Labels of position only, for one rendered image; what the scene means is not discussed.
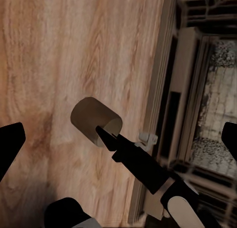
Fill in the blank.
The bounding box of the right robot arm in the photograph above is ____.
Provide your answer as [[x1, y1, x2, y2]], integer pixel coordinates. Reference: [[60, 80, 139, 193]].
[[96, 126, 222, 228]]

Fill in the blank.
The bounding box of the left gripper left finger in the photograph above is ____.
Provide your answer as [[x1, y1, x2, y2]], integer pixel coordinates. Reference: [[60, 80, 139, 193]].
[[0, 122, 26, 181]]

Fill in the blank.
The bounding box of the pillar candle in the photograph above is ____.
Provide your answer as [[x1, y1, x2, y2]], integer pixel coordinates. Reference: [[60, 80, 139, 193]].
[[70, 97, 123, 147]]

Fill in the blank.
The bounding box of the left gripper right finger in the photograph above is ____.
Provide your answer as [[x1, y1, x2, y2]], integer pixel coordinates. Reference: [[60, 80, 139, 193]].
[[221, 122, 237, 162]]

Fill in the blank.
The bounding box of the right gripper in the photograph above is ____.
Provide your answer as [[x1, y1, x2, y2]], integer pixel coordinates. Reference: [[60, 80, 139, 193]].
[[96, 126, 157, 181]]

